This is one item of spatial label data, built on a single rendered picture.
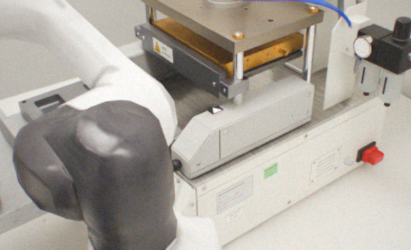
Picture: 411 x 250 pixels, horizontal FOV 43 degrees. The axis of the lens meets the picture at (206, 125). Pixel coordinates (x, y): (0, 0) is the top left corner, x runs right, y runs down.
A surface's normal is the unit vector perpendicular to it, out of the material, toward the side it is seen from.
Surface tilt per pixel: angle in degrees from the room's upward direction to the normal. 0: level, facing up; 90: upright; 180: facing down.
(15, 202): 0
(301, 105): 90
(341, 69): 90
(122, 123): 9
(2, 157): 0
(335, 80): 90
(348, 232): 0
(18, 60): 90
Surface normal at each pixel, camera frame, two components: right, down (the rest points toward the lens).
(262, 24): -0.02, -0.82
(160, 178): 0.82, 0.26
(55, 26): -0.34, 0.36
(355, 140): 0.59, 0.45
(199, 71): -0.80, 0.36
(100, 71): -0.45, 0.52
